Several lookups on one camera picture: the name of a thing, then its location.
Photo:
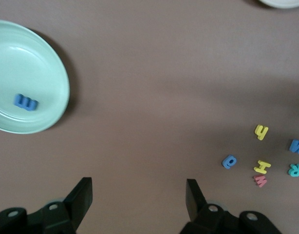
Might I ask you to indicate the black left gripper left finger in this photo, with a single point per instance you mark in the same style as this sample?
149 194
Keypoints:
54 219

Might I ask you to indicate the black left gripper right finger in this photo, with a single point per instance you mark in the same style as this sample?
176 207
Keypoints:
212 221

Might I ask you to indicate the blue foam letter a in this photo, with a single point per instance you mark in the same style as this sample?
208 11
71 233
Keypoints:
225 163

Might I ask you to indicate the yellow foam letter H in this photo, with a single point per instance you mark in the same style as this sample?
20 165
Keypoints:
261 131
262 167

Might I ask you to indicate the blue lowercase foam letter m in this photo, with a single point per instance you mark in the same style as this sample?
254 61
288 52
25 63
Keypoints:
25 103

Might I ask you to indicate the blue uppercase foam letter M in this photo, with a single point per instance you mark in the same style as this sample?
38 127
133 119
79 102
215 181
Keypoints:
296 146

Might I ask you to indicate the green plate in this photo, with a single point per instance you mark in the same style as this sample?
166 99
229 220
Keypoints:
30 61

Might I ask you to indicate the beige plate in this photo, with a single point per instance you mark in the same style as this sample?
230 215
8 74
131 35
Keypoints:
283 3

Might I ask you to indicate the red foam letter w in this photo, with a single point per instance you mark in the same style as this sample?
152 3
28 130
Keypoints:
260 181

